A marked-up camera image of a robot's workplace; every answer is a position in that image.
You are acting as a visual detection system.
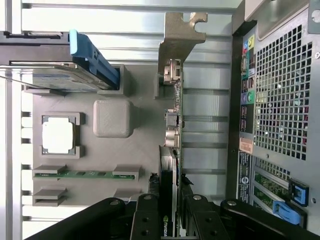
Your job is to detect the green RAM stick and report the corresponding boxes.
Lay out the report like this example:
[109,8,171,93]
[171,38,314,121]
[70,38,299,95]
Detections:
[33,169,138,180]

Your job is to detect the grey parts rack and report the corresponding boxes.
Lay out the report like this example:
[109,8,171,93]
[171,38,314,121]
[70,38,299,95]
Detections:
[21,63,176,208]

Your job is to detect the silver CPU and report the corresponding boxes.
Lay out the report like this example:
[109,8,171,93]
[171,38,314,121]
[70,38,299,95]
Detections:
[41,116,76,154]

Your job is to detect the hard disk with blue carrier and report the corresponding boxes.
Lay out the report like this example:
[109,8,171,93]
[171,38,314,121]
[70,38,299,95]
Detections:
[0,29,121,92]

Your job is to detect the black open PC case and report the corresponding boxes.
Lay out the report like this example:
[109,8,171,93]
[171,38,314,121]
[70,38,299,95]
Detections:
[224,0,320,240]

